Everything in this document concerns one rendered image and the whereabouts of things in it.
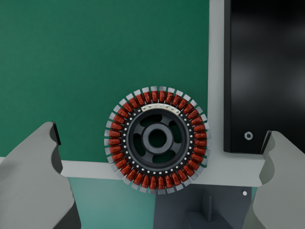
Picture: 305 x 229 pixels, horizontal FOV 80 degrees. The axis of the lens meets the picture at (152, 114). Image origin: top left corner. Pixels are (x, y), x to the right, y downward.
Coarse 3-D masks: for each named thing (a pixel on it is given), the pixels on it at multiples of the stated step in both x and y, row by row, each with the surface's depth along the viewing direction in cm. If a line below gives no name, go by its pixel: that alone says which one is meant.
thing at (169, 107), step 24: (144, 96) 19; (168, 96) 19; (120, 120) 19; (168, 120) 21; (192, 120) 19; (120, 144) 19; (144, 144) 20; (168, 144) 20; (192, 144) 19; (120, 168) 19; (144, 168) 19; (168, 168) 19; (192, 168) 19; (144, 192) 18; (168, 192) 18
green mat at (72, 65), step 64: (0, 0) 25; (64, 0) 25; (128, 0) 25; (192, 0) 25; (0, 64) 24; (64, 64) 24; (128, 64) 24; (192, 64) 24; (0, 128) 23; (64, 128) 23
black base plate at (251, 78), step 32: (224, 0) 25; (256, 0) 22; (288, 0) 22; (224, 32) 24; (256, 32) 22; (288, 32) 22; (224, 64) 23; (256, 64) 21; (288, 64) 21; (224, 96) 23; (256, 96) 21; (288, 96) 21; (224, 128) 22; (256, 128) 21; (288, 128) 21
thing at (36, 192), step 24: (24, 144) 9; (48, 144) 9; (0, 168) 8; (24, 168) 8; (48, 168) 8; (0, 192) 7; (24, 192) 7; (48, 192) 7; (72, 192) 7; (0, 216) 6; (24, 216) 6; (48, 216) 6; (72, 216) 6
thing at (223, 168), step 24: (216, 0) 25; (216, 24) 24; (216, 48) 24; (216, 72) 24; (216, 96) 23; (216, 120) 23; (216, 144) 22; (72, 168) 22; (96, 168) 22; (216, 168) 22; (240, 168) 22
